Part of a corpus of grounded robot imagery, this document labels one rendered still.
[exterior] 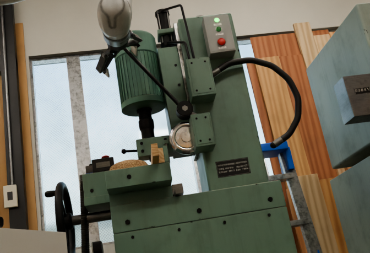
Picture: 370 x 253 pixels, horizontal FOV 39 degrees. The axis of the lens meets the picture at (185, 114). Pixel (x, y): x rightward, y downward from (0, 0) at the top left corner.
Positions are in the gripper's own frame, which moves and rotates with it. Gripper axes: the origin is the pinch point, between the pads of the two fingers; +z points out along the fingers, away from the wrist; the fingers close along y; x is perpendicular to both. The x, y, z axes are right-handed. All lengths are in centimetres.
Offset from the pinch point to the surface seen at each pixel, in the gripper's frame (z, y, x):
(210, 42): -3.0, 30.2, -17.1
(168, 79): 7.2, 11.0, -14.8
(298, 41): 141, 141, -12
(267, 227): -8, -5, -80
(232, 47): -3.0, 34.9, -24.3
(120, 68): 8.9, 0.8, 1.8
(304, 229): 78, 30, -97
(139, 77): 5.9, 2.7, -7.2
